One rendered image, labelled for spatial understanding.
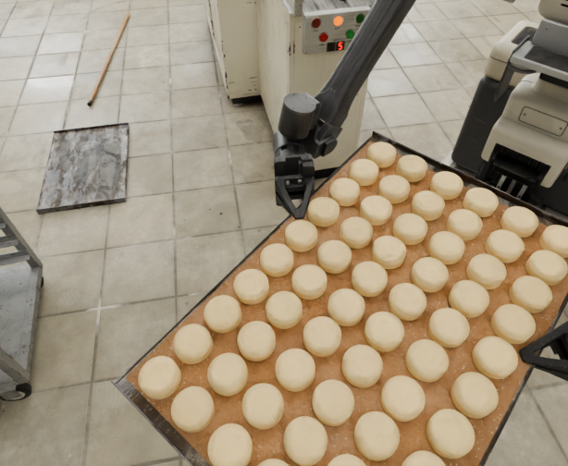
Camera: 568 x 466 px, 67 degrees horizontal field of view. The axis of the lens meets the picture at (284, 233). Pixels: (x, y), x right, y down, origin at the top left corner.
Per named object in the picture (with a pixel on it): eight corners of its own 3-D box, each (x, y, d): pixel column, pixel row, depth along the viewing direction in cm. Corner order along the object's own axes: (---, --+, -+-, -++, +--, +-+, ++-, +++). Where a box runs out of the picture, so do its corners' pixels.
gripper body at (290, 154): (274, 164, 71) (270, 135, 76) (277, 205, 79) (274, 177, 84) (313, 160, 71) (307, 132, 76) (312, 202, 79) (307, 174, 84)
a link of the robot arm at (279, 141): (298, 148, 86) (269, 145, 85) (305, 119, 81) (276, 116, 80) (302, 172, 82) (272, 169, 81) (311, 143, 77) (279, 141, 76)
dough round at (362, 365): (364, 397, 53) (365, 392, 52) (333, 368, 56) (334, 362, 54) (388, 368, 55) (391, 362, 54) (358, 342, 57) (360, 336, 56)
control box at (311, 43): (301, 50, 161) (302, 11, 150) (363, 42, 164) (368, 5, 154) (303, 55, 159) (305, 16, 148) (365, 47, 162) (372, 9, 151)
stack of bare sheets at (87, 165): (55, 135, 240) (53, 130, 238) (129, 127, 245) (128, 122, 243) (38, 214, 203) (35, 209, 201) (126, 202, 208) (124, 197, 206)
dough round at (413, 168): (427, 165, 76) (430, 157, 75) (422, 186, 74) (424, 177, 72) (400, 159, 78) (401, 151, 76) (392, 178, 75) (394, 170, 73)
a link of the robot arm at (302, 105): (335, 151, 86) (303, 127, 89) (352, 101, 77) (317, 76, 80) (293, 174, 80) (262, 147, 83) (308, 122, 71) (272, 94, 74)
